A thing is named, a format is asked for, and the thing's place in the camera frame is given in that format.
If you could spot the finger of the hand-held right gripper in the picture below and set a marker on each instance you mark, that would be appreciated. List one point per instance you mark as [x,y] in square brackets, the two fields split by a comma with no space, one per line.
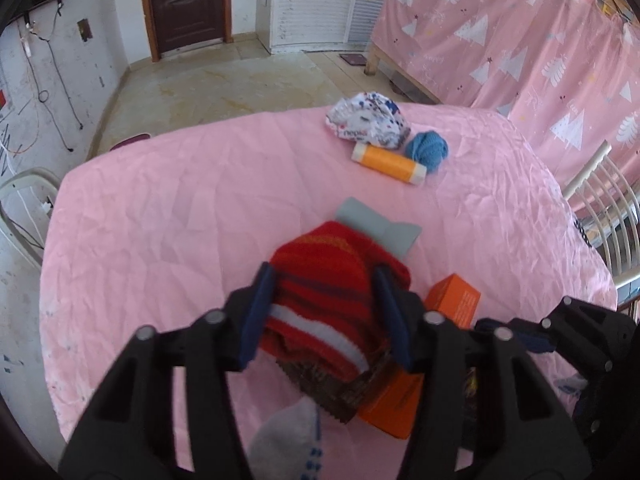
[585,330]
[592,425]

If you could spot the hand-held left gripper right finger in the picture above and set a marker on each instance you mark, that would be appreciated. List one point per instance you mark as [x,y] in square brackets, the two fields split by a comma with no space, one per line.
[395,320]

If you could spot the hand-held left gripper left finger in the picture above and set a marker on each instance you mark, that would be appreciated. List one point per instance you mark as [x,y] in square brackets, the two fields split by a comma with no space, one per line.
[255,320]

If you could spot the small orange box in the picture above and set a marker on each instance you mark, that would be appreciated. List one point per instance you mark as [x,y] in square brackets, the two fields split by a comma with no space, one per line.
[450,295]

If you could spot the grey cloth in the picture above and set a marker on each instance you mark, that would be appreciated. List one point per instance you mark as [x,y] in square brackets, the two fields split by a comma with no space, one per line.
[395,235]

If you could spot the red striped sock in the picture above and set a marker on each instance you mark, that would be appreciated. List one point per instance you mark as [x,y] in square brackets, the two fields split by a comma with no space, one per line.
[325,270]

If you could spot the brown snack packet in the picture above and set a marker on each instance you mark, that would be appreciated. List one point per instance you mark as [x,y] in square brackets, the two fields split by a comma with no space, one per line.
[345,395]

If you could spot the orange thread spool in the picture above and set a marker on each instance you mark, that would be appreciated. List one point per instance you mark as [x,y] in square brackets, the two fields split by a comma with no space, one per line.
[385,162]

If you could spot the blue yarn ball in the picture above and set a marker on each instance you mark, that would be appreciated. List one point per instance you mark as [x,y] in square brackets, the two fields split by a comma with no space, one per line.
[427,150]

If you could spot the white printed cloth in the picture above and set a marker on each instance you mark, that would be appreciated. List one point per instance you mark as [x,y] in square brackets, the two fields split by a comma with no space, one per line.
[365,120]

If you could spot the white blue dotted sock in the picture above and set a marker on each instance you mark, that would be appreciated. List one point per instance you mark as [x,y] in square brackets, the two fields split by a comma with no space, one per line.
[285,440]

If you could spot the pink bed sheet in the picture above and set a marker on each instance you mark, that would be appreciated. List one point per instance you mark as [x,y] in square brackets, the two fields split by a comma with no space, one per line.
[175,210]

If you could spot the white metal railing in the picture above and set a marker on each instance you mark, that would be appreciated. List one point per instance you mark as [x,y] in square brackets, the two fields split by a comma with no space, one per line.
[600,185]

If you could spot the floor scale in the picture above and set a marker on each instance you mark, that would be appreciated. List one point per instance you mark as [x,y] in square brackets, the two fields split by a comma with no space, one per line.
[354,58]

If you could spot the white plastic chair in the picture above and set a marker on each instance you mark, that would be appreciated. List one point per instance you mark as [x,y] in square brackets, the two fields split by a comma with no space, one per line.
[20,195]

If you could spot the pink tree print curtain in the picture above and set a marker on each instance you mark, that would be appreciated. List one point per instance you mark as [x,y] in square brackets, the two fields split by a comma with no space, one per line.
[525,50]

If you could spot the white louvered wardrobe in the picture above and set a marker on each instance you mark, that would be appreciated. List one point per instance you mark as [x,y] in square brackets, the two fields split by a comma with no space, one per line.
[310,5]

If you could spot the brown door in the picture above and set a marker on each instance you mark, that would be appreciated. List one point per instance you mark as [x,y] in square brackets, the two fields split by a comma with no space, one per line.
[187,5]

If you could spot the wooden bed frame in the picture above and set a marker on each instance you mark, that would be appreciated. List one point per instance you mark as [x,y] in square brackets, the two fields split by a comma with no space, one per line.
[400,72]

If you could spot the dark wall box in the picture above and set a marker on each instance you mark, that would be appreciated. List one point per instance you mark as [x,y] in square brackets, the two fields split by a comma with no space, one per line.
[85,30]

